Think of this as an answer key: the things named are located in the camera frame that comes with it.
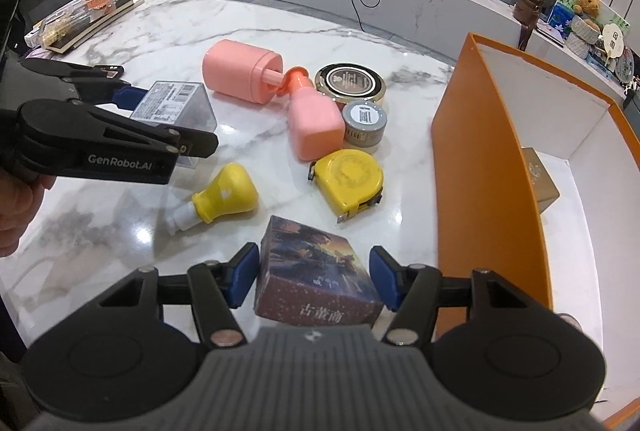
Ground pink bottle with orange cap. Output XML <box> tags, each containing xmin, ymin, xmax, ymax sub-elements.
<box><xmin>277</xmin><ymin>67</ymin><xmax>347</xmax><ymax>162</ymax></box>

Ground blue tissue pack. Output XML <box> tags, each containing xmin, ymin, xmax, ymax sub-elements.
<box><xmin>547</xmin><ymin>3</ymin><xmax>574</xmax><ymax>36</ymax></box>

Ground brown bag with strap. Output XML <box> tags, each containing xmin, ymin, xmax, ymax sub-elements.
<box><xmin>512</xmin><ymin>0</ymin><xmax>546</xmax><ymax>52</ymax></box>

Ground gold box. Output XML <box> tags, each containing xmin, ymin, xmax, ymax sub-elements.
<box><xmin>520</xmin><ymin>147</ymin><xmax>561</xmax><ymax>216</ymax></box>

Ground light blue tissue box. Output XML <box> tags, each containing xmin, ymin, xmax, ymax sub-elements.
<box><xmin>587</xmin><ymin>51</ymin><xmax>616</xmax><ymax>72</ymax></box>

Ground white woven basket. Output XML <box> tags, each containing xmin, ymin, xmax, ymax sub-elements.
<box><xmin>565</xmin><ymin>33</ymin><xmax>599</xmax><ymax>60</ymax></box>
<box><xmin>570</xmin><ymin>15</ymin><xmax>602</xmax><ymax>36</ymax></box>

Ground clear plastic case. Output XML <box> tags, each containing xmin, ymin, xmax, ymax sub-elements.
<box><xmin>37</xmin><ymin>0</ymin><xmax>123</xmax><ymax>48</ymax></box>

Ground white round hand fan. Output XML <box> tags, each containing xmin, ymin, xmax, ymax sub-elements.
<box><xmin>597</xmin><ymin>23</ymin><xmax>631</xmax><ymax>62</ymax></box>

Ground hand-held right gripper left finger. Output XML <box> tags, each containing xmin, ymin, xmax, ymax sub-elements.
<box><xmin>97</xmin><ymin>242</ymin><xmax>261</xmax><ymax>347</ymax></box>

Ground yellow tape measure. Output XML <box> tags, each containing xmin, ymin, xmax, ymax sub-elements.
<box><xmin>307</xmin><ymin>149</ymin><xmax>385</xmax><ymax>226</ymax></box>

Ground brown teddy bear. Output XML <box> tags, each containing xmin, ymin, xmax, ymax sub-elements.
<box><xmin>572</xmin><ymin>0</ymin><xmax>602</xmax><ymax>19</ymax></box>

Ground orange cardboard box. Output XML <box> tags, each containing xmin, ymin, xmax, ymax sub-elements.
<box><xmin>431</xmin><ymin>32</ymin><xmax>640</xmax><ymax>431</ymax></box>

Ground person's left hand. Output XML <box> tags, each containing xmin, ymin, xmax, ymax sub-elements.
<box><xmin>0</xmin><ymin>175</ymin><xmax>57</xmax><ymax>258</ymax></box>

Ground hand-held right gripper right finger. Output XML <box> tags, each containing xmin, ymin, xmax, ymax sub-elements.
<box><xmin>369</xmin><ymin>246</ymin><xmax>551</xmax><ymax>347</ymax></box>

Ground clear triangular plastic box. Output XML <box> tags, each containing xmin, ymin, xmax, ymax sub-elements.
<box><xmin>129</xmin><ymin>81</ymin><xmax>219</xmax><ymax>169</ymax></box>

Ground printed picture card box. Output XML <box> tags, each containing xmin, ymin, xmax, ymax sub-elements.
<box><xmin>254</xmin><ymin>215</ymin><xmax>386</xmax><ymax>328</ymax></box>

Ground pink cylinder container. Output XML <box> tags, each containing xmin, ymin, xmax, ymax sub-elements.
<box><xmin>202</xmin><ymin>39</ymin><xmax>288</xmax><ymax>106</ymax></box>

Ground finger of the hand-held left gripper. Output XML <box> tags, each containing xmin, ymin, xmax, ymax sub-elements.
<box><xmin>20</xmin><ymin>57</ymin><xmax>147</xmax><ymax>110</ymax></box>
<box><xmin>16</xmin><ymin>100</ymin><xmax>220</xmax><ymax>186</ymax></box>

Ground small grey jar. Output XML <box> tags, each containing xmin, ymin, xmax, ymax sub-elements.
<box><xmin>342</xmin><ymin>100</ymin><xmax>388</xmax><ymax>150</ymax></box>

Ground yellow bulb-shaped bottle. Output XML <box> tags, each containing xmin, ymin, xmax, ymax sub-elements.
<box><xmin>170</xmin><ymin>162</ymin><xmax>260</xmax><ymax>237</ymax></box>

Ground gold round tin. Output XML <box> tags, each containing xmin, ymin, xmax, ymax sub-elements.
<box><xmin>315</xmin><ymin>63</ymin><xmax>388</xmax><ymax>109</ymax></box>

